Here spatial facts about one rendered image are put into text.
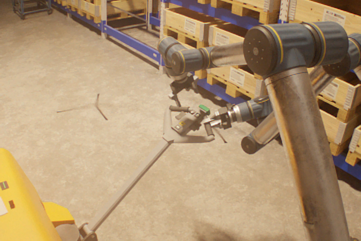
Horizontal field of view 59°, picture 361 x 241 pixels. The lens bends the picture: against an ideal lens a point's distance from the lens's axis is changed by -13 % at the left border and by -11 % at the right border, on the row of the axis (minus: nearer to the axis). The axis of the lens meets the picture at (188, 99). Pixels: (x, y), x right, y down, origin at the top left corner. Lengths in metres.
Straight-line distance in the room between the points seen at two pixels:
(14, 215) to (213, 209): 1.70
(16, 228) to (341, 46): 1.44
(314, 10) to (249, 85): 1.13
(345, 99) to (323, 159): 2.01
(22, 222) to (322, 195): 1.20
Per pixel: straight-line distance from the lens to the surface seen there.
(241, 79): 3.69
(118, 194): 2.07
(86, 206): 2.87
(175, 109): 2.19
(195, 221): 2.72
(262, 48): 0.98
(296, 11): 3.11
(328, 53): 1.14
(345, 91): 2.96
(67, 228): 2.13
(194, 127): 2.02
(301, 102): 0.98
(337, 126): 3.10
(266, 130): 1.85
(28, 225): 1.56
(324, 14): 2.96
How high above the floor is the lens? 2.00
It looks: 28 degrees down
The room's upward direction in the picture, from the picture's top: 3 degrees clockwise
